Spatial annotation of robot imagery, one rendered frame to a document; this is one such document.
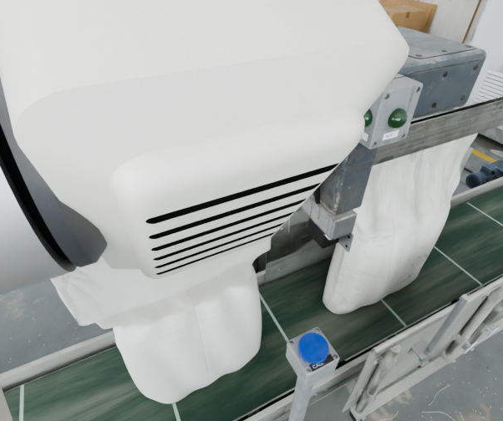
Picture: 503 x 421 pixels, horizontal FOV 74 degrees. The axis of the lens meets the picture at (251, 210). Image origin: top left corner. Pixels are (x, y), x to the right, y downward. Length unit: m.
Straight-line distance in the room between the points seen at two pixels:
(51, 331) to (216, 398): 1.05
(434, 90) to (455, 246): 1.21
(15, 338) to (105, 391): 0.86
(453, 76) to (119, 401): 1.21
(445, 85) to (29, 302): 2.02
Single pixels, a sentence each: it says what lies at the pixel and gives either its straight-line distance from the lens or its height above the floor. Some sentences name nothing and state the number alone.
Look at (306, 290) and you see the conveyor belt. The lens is 1.40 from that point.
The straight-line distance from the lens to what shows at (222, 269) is 0.88.
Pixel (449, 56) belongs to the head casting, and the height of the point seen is 1.33.
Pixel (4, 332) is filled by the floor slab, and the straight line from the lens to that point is 2.10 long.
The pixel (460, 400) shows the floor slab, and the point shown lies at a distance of 1.82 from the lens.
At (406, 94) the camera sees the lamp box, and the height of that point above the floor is 1.32.
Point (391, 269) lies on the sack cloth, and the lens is 1.19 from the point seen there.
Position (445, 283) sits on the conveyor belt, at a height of 0.38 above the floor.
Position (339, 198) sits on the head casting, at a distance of 0.65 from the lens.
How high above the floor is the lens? 1.50
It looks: 40 degrees down
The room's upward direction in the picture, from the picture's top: straight up
